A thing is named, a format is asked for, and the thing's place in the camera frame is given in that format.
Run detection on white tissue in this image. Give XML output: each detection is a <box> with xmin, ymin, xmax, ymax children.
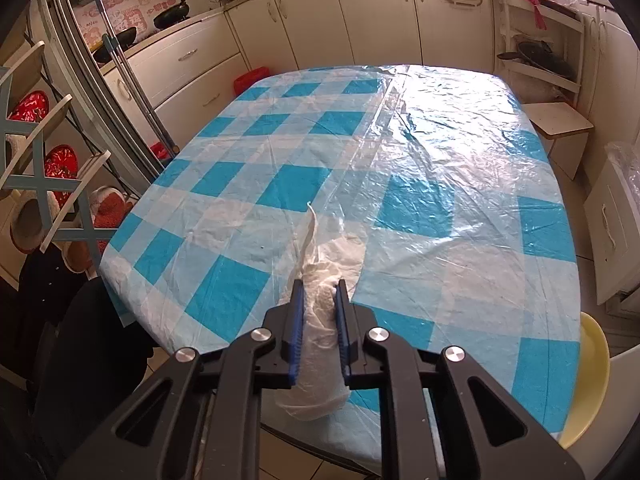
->
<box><xmin>274</xmin><ymin>207</ymin><xmax>366</xmax><ymax>422</ymax></box>

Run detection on black pan on stove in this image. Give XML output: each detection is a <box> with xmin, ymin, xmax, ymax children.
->
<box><xmin>92</xmin><ymin>27</ymin><xmax>137</xmax><ymax>64</ymax></box>

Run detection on red cloth on shelf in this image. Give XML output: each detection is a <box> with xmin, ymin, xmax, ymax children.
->
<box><xmin>523</xmin><ymin>0</ymin><xmax>547</xmax><ymax>30</ymax></box>

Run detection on red plastic container on floor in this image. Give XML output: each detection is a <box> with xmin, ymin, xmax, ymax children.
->
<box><xmin>233</xmin><ymin>66</ymin><xmax>270</xmax><ymax>96</ymax></box>

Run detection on small white wooden stool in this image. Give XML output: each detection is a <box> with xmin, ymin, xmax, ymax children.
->
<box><xmin>523</xmin><ymin>102</ymin><xmax>594</xmax><ymax>180</ymax></box>

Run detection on clear plastic bag in drawer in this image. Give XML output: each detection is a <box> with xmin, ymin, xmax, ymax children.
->
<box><xmin>605</xmin><ymin>142</ymin><xmax>640</xmax><ymax>203</ymax></box>

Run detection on open white drawer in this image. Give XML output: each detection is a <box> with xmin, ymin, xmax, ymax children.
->
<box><xmin>584</xmin><ymin>160</ymin><xmax>639</xmax><ymax>304</ymax></box>

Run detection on black wok on counter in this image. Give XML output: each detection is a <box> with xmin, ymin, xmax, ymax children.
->
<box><xmin>153</xmin><ymin>0</ymin><xmax>190</xmax><ymax>30</ymax></box>

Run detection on yellow plastic trash bin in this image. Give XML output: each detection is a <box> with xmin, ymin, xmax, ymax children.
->
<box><xmin>560</xmin><ymin>312</ymin><xmax>611</xmax><ymax>450</ymax></box>

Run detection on white lower kitchen cabinets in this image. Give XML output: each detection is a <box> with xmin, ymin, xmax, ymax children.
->
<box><xmin>127</xmin><ymin>0</ymin><xmax>639</xmax><ymax>179</ymax></box>

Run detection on black frying pan on shelf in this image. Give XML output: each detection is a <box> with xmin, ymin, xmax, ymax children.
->
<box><xmin>497</xmin><ymin>40</ymin><xmax>577</xmax><ymax>82</ymax></box>

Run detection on wooden blue side rack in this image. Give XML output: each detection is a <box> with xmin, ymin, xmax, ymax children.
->
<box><xmin>1</xmin><ymin>41</ymin><xmax>115</xmax><ymax>273</ymax></box>

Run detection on mop with metal handle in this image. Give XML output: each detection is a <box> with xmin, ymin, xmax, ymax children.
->
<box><xmin>88</xmin><ymin>0</ymin><xmax>180</xmax><ymax>158</ymax></box>

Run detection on blue white checkered tablecloth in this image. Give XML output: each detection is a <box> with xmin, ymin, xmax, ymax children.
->
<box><xmin>100</xmin><ymin>65</ymin><xmax>580</xmax><ymax>436</ymax></box>

